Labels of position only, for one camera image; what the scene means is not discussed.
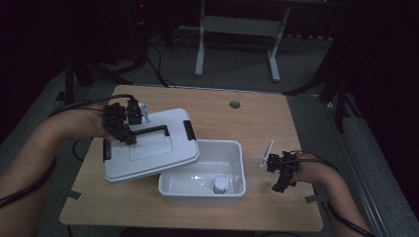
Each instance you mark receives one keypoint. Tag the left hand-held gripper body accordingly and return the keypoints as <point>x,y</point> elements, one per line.
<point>115,121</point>

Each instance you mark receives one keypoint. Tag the person's right hand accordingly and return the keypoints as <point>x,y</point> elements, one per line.
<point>309,169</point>

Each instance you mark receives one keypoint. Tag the small white bottle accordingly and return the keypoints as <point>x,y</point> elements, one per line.
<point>220,185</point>

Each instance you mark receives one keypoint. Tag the person's left hand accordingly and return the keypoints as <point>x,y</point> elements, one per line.
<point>95,123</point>

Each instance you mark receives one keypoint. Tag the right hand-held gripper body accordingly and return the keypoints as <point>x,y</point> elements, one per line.
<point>280,164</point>

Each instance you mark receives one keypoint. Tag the dark equipment rack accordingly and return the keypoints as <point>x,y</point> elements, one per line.
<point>139,29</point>

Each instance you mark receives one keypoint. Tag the black tripod stand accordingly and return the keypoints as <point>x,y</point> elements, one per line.
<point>341,98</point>
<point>69,82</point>

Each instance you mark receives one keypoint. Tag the white plastic storage box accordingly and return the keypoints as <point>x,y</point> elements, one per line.
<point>201,184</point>

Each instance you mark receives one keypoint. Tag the white metal desk frame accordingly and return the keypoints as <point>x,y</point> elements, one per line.
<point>242,25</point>

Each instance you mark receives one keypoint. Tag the grey tape piece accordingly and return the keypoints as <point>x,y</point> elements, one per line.
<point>74,195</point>
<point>313,198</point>

